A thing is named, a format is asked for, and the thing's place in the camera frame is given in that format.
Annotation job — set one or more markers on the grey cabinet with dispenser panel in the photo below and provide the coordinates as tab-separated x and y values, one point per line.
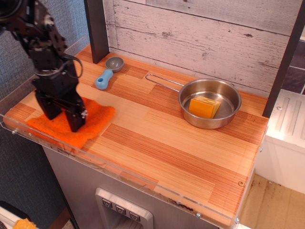
79	183

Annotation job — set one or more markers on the dark right upright post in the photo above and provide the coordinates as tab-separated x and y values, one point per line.
286	60

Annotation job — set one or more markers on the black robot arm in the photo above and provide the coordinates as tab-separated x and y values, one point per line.
30	23

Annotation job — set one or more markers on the dark left upright post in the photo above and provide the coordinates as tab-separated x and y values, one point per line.
96	23

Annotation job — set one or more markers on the orange knitted cloth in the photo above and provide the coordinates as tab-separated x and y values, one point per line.
59	128

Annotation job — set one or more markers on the dark upright post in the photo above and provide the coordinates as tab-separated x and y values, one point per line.
96	23
286	60

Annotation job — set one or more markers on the blue handled grey scoop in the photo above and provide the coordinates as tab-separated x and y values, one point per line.
113	65

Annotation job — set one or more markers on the steel pan with wire handle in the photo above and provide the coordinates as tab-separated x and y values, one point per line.
214	89

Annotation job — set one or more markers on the yellow cheese wedge block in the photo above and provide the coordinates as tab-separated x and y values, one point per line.
204	107

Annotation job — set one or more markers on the yellow object bottom left corner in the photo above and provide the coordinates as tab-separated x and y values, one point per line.
24	224

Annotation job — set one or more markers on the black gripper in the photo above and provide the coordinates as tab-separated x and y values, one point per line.
58	91

